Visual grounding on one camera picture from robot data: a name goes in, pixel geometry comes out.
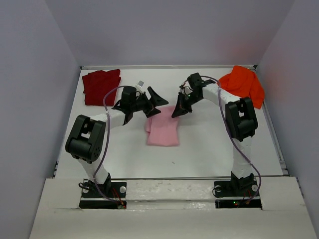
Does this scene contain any pink t shirt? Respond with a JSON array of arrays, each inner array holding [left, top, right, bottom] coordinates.
[[145, 106, 179, 147]]

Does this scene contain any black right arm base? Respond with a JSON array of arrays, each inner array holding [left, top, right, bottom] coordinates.
[[212, 172, 262, 209]]

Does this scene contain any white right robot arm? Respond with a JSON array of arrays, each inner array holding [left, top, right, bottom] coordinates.
[[171, 73, 258, 179]]

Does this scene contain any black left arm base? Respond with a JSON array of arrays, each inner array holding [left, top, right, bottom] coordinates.
[[78, 176, 127, 210]]

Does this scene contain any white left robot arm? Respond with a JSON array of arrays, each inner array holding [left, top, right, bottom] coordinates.
[[65, 86, 168, 185]]

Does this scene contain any dark red folded t shirt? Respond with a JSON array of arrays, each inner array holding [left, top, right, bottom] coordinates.
[[82, 69, 121, 106]]

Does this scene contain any orange t shirt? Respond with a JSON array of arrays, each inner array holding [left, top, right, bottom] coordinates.
[[219, 65, 265, 109]]

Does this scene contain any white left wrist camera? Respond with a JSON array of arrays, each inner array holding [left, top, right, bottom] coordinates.
[[135, 81, 145, 96]]

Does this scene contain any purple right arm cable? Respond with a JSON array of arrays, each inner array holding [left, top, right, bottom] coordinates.
[[201, 75, 262, 206]]

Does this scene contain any aluminium table front rail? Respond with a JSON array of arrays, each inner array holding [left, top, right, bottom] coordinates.
[[112, 175, 290, 180]]

